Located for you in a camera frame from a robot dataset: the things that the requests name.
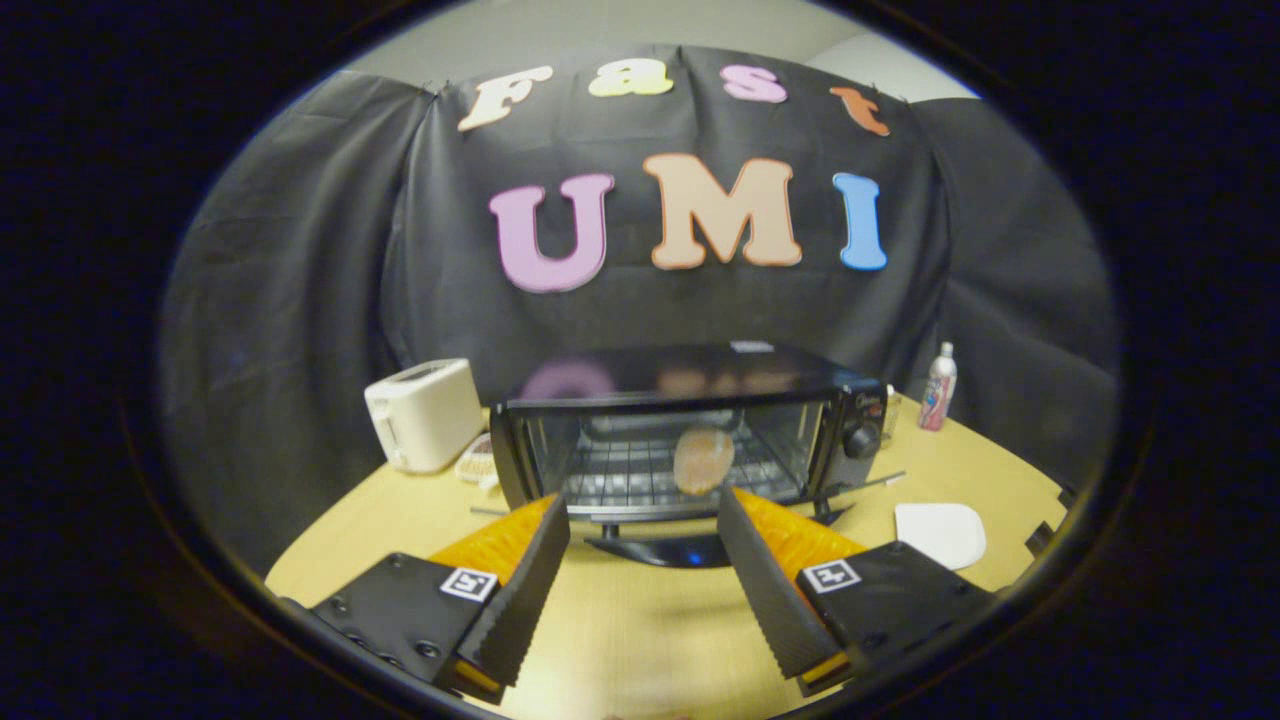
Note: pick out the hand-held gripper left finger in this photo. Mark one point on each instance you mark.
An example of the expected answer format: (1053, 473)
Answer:
(520, 595)

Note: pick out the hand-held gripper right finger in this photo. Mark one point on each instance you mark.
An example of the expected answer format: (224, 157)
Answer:
(770, 595)

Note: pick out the sugar-coated bread bun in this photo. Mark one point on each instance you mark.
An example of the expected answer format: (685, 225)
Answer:
(702, 460)

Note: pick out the black toaster oven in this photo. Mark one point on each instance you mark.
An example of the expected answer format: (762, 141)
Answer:
(700, 375)

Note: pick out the white pop-up toaster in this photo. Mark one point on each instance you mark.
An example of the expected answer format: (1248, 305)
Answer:
(425, 415)

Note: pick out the small white snack dish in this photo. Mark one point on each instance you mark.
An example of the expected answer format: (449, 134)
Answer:
(478, 465)

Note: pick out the white square plate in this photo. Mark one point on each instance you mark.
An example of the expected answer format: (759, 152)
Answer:
(940, 535)

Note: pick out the small glass jar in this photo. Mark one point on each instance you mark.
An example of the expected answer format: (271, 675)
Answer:
(890, 415)

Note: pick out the pink label plastic bottle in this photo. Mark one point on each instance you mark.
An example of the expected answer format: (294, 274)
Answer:
(937, 392)

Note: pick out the black chair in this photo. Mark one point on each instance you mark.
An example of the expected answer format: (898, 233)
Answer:
(1045, 535)

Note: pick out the black backdrop cloth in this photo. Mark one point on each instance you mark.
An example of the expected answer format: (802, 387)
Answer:
(300, 260)

